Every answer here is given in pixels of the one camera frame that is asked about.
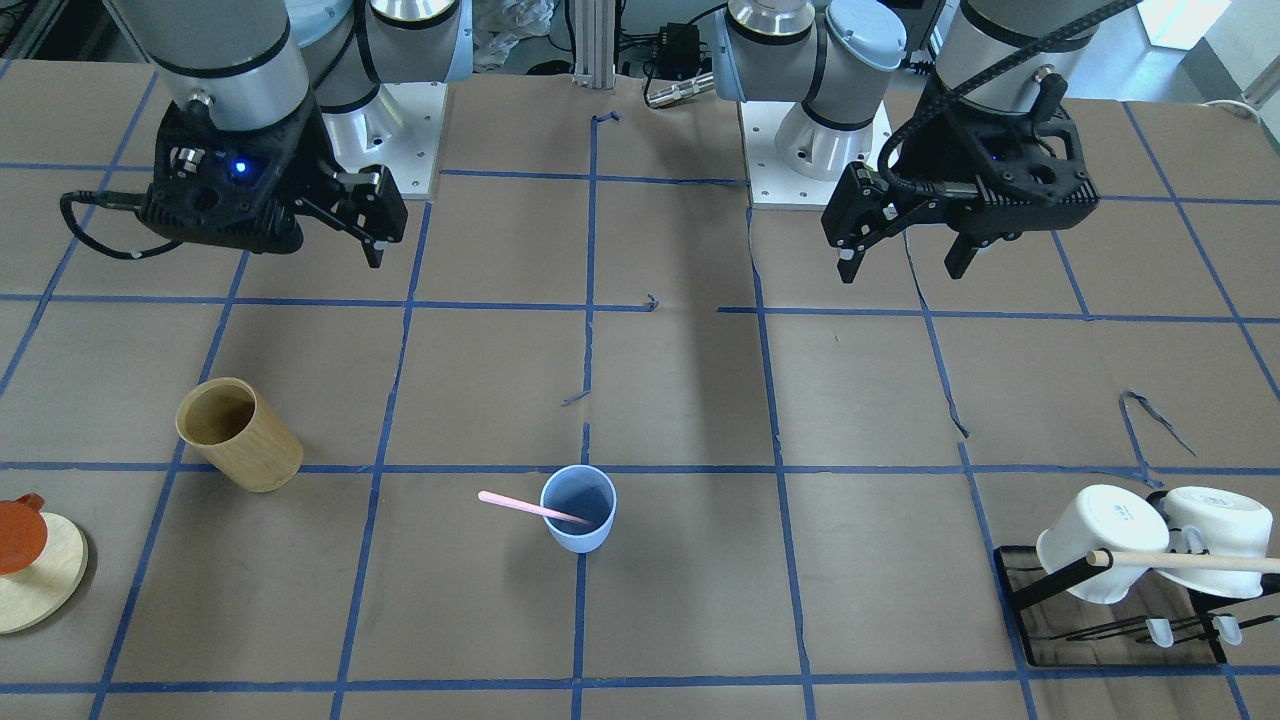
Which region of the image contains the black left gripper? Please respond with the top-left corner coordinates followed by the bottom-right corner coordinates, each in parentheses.
top-left (820, 78), bottom-right (1101, 284)

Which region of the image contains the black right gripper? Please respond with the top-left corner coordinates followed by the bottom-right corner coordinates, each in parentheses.
top-left (140, 95), bottom-right (408, 269)

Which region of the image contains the pink chopstick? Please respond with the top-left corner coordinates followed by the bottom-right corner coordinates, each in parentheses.
top-left (476, 489), bottom-right (596, 527)

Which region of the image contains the light blue plastic cup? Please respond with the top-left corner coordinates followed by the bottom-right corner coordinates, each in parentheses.
top-left (540, 464), bottom-right (618, 553)

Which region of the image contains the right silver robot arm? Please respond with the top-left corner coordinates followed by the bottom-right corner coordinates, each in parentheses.
top-left (84, 1), bottom-right (474, 268)

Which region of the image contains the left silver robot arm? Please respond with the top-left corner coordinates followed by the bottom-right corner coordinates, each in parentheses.
top-left (712, 1), bottom-right (1129, 283)

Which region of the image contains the bamboo cylindrical cup holder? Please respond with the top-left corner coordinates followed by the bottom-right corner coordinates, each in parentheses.
top-left (175, 377), bottom-right (305, 493)

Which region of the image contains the white ceramic mug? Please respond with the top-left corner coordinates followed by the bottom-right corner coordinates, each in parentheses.
top-left (1157, 486), bottom-right (1274, 600)
top-left (1036, 484), bottom-right (1170, 573)

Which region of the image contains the orange mug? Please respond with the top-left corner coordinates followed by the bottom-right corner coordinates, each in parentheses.
top-left (1, 493), bottom-right (49, 577)

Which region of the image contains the round wooden mug stand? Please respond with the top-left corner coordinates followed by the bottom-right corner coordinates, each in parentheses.
top-left (1, 512), bottom-right (90, 635)

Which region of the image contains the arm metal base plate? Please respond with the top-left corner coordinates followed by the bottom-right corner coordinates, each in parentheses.
top-left (323, 82), bottom-right (449, 201)
top-left (739, 102), bottom-right (892, 210)

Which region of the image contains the aluminium frame post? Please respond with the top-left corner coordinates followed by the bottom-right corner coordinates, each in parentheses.
top-left (564, 1), bottom-right (620, 94)

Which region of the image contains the black wire mug rack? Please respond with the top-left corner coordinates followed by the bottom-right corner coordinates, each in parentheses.
top-left (993, 489), bottom-right (1277, 667)

